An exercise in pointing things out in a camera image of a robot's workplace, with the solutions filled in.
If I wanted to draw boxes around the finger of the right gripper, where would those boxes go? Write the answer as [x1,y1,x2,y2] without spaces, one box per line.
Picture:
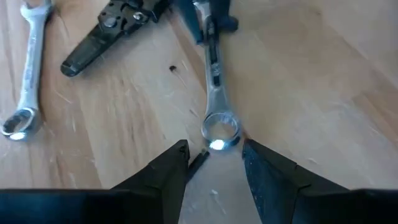
[210,0,239,34]
[177,0,206,45]

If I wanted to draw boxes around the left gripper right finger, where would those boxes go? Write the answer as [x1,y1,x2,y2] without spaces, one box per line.
[241,138,398,224]

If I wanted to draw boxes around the silver combination wrench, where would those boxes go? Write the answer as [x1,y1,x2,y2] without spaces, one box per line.
[192,0,242,152]
[0,0,53,141]

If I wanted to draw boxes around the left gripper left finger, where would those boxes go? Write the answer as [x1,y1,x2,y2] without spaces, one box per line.
[0,139,191,224]

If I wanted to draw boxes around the black wire stripper pliers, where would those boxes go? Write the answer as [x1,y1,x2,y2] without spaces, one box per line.
[60,0,171,78]

